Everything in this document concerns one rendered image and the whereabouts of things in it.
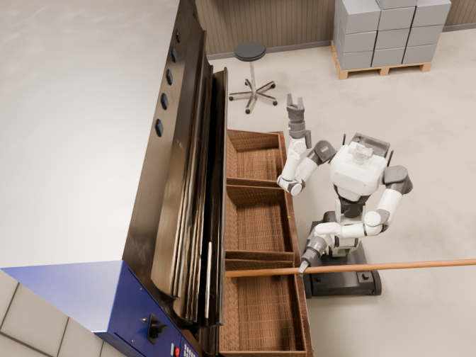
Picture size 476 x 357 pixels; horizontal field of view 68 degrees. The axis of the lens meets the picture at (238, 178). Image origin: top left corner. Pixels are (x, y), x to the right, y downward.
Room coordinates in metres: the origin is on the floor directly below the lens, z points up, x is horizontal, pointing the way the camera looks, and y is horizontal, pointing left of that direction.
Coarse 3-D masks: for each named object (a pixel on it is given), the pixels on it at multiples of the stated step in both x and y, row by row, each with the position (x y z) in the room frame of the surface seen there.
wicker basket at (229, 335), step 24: (240, 264) 1.04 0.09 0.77; (264, 264) 1.03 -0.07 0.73; (288, 264) 1.01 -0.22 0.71; (240, 288) 0.96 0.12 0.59; (264, 288) 0.93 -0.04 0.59; (288, 288) 0.90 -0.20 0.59; (240, 312) 0.80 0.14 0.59; (264, 312) 0.78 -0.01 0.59; (288, 312) 0.75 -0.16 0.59; (240, 336) 0.66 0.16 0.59; (264, 336) 0.63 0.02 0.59; (288, 336) 0.61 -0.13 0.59
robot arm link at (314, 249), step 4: (308, 244) 0.86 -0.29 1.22; (312, 244) 0.85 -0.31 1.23; (316, 244) 0.84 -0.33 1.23; (320, 244) 0.84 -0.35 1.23; (308, 248) 0.84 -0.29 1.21; (312, 248) 0.83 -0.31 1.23; (316, 248) 0.82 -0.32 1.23; (320, 248) 0.82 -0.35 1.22; (308, 252) 0.81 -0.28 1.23; (312, 252) 0.80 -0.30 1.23; (316, 252) 0.81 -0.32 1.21; (320, 252) 0.80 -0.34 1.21; (304, 256) 0.78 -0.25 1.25; (308, 256) 0.78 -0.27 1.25; (312, 256) 0.78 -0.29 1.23; (316, 256) 0.79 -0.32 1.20; (320, 256) 0.80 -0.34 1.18; (304, 260) 0.77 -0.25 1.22; (308, 260) 0.76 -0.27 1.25; (312, 260) 0.76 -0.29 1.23; (312, 264) 0.76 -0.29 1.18
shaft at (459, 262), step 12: (360, 264) 0.71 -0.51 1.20; (372, 264) 0.70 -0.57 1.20; (384, 264) 0.69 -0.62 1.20; (396, 264) 0.68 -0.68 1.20; (408, 264) 0.67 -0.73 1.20; (420, 264) 0.66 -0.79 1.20; (432, 264) 0.65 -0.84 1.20; (444, 264) 0.64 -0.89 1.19; (456, 264) 0.63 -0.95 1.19; (468, 264) 0.62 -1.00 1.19; (228, 276) 0.78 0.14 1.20; (240, 276) 0.77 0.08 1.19
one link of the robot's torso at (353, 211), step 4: (344, 200) 1.18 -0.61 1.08; (348, 200) 1.17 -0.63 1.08; (344, 204) 1.15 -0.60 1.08; (348, 204) 1.14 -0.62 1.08; (352, 204) 1.14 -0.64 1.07; (356, 204) 1.14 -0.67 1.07; (360, 204) 1.14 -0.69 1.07; (364, 204) 1.13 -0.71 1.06; (348, 208) 1.15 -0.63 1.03; (352, 208) 1.14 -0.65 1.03; (356, 208) 1.14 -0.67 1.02; (344, 212) 1.15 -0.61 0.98; (348, 212) 1.14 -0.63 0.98; (352, 212) 1.14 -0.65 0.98; (356, 212) 1.14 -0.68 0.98; (360, 212) 1.13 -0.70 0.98; (344, 216) 1.15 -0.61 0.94; (348, 216) 1.14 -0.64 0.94; (352, 216) 1.14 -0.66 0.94; (356, 216) 1.14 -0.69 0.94
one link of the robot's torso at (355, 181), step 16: (368, 144) 1.30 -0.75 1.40; (384, 144) 1.28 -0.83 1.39; (336, 160) 1.23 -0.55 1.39; (352, 160) 1.21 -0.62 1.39; (368, 160) 1.19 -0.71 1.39; (384, 160) 1.17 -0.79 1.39; (336, 176) 1.18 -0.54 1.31; (352, 176) 1.13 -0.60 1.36; (368, 176) 1.09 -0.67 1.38; (336, 192) 1.19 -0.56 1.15; (352, 192) 1.12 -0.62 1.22; (368, 192) 1.06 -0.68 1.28
